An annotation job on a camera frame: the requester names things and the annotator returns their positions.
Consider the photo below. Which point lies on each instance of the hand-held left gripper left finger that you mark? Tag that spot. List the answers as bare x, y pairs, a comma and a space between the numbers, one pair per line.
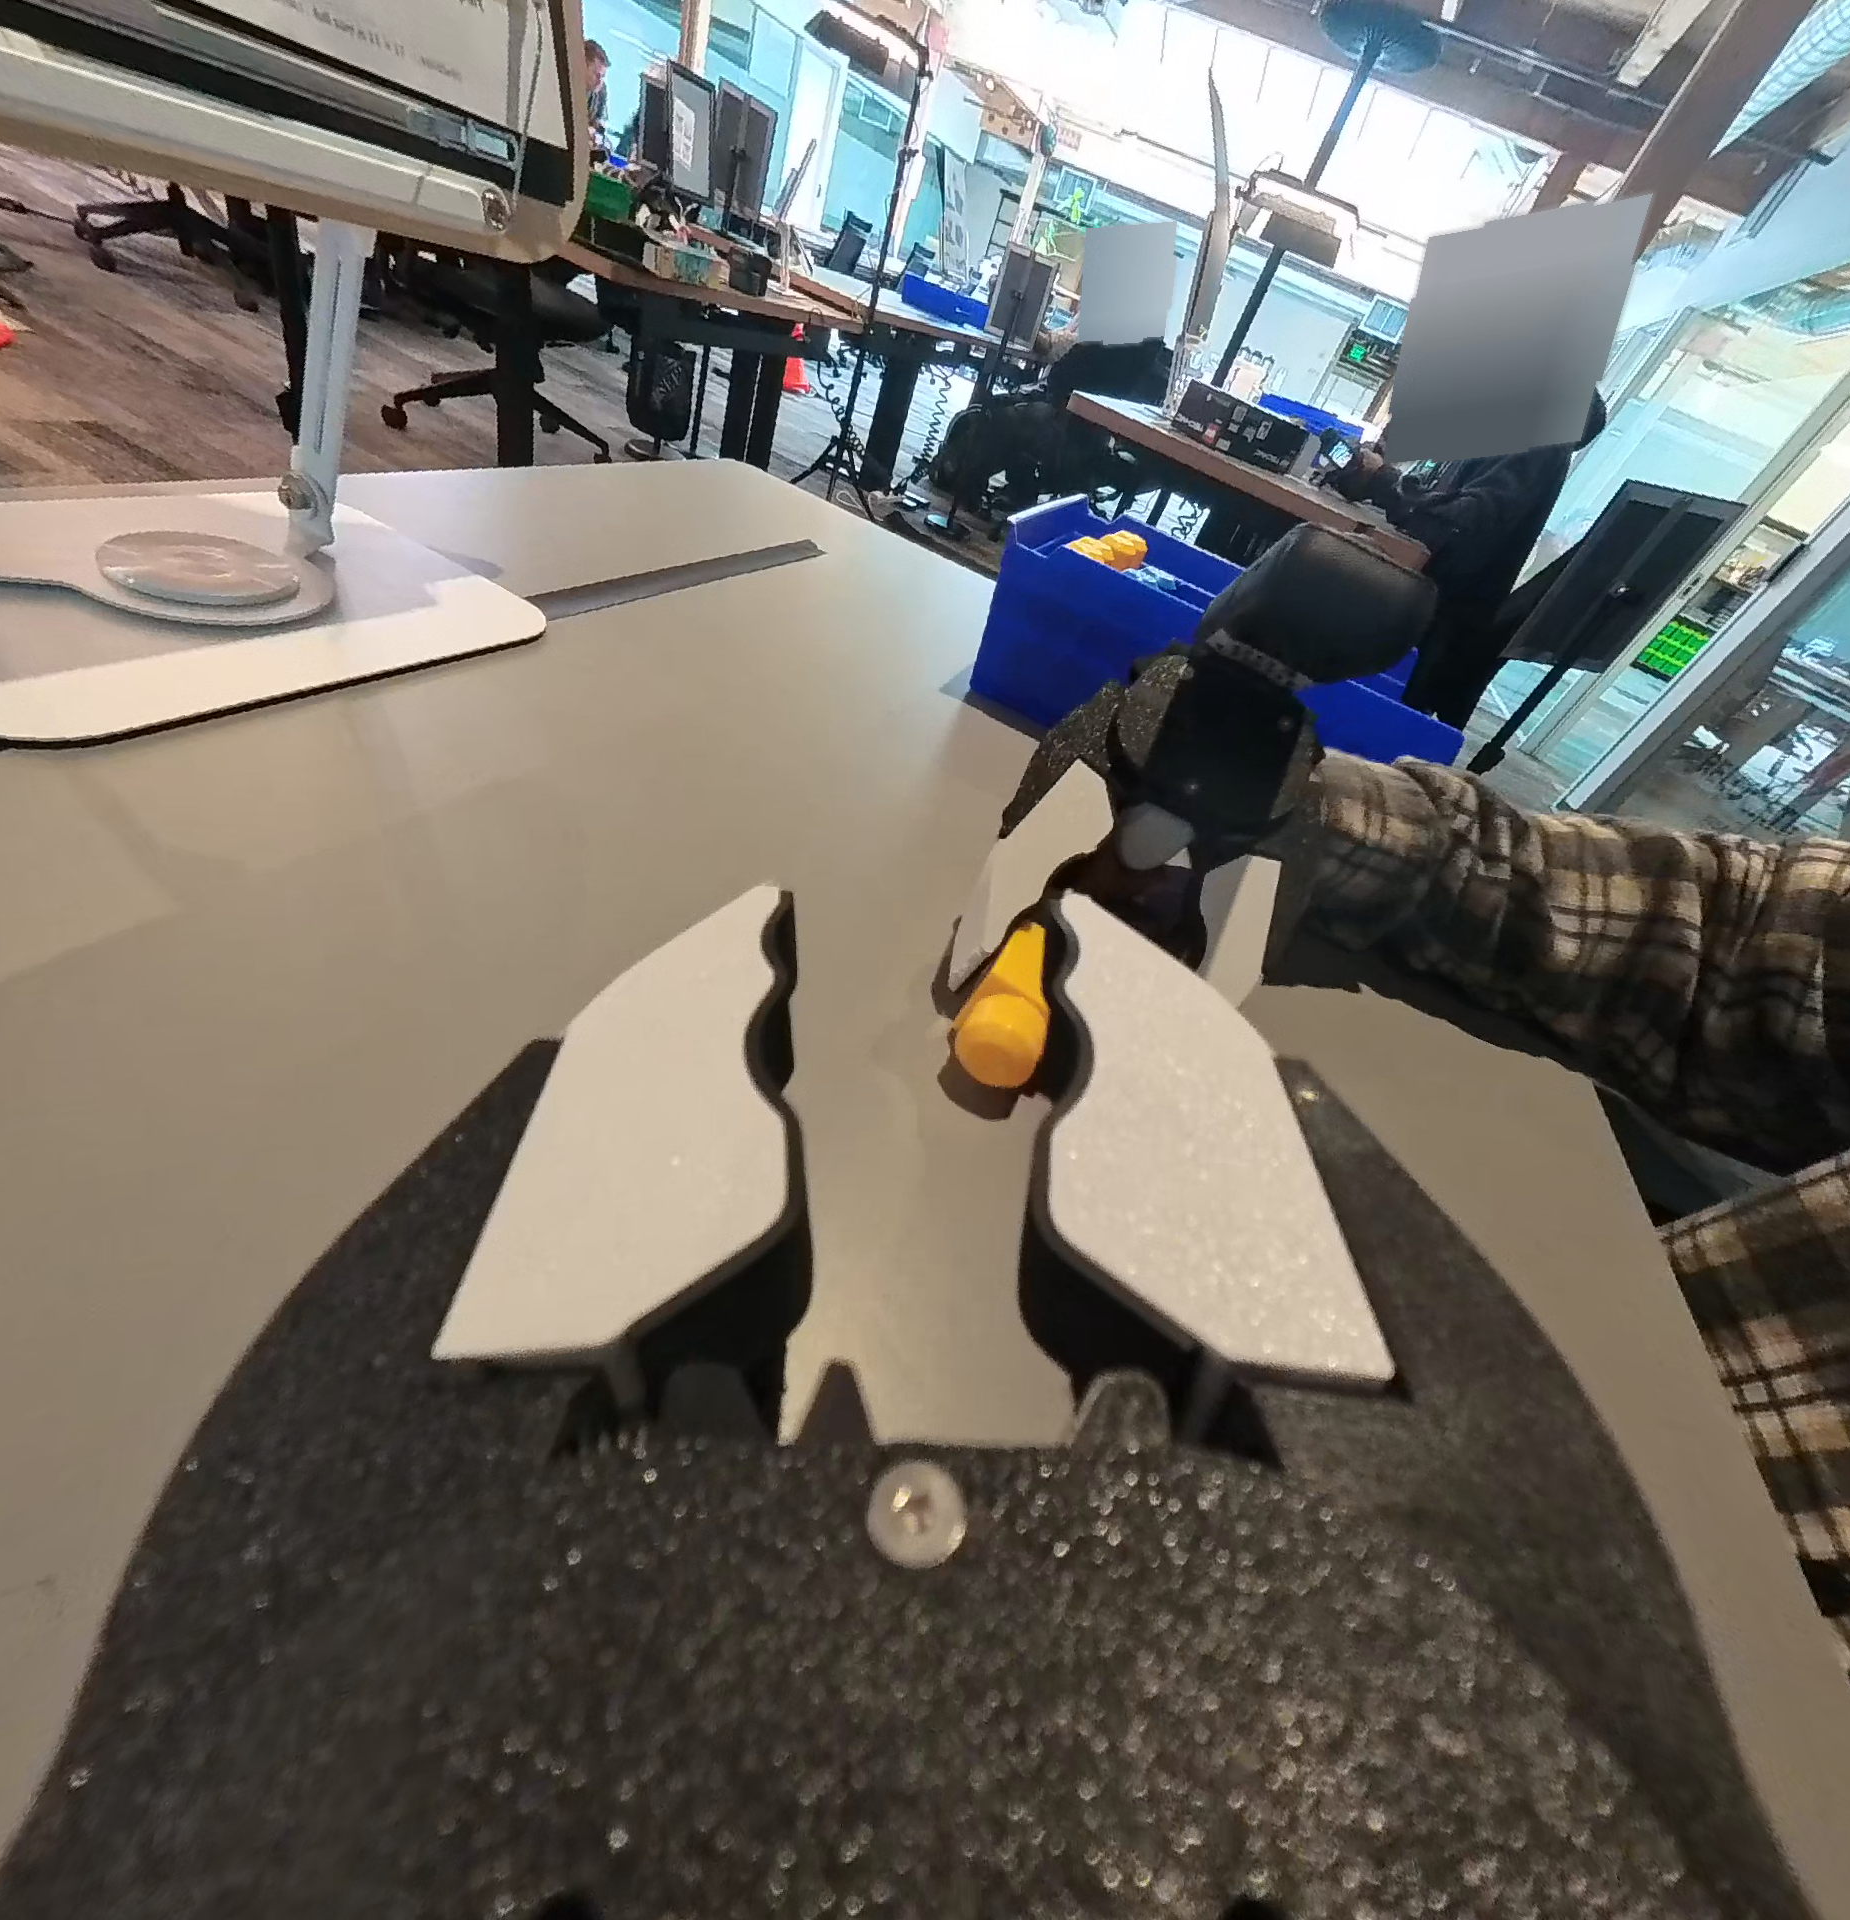
627, 1170

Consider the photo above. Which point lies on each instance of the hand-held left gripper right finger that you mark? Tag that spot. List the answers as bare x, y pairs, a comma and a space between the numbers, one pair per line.
1195, 1186

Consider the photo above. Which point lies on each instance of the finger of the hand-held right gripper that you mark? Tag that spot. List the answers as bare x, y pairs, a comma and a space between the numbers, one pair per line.
1016, 887
1242, 931

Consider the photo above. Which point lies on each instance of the yellow one-stud block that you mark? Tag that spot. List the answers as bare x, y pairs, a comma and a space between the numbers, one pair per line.
1000, 1035

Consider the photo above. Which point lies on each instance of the blue plastic bin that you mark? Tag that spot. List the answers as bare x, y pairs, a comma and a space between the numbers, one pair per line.
1075, 630

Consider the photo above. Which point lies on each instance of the pile of plastic building blocks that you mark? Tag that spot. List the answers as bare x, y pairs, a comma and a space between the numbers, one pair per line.
1113, 550

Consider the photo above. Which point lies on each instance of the wooden office desk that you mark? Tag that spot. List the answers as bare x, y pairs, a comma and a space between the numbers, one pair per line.
1225, 458
714, 293

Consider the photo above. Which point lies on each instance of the black equipment box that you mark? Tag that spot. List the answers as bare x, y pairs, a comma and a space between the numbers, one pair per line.
1240, 417

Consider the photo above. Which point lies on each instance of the black tilted panel stand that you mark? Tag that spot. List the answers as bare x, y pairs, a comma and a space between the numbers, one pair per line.
1647, 572

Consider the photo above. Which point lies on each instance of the blue storage crate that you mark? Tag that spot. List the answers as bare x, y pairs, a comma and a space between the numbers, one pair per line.
947, 302

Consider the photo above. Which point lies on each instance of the orange traffic cone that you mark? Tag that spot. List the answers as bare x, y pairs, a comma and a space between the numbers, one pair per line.
795, 376

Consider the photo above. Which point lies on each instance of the white rounded board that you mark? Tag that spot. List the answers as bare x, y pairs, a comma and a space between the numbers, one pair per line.
414, 615

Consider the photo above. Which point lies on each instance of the person's plaid shirt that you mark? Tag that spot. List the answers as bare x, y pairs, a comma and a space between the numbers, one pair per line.
1795, 1350

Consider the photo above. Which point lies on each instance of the black office chair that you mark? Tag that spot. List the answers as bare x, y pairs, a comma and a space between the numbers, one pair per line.
490, 323
153, 226

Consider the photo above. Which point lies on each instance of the black desk monitor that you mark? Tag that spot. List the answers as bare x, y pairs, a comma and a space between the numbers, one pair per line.
745, 145
690, 128

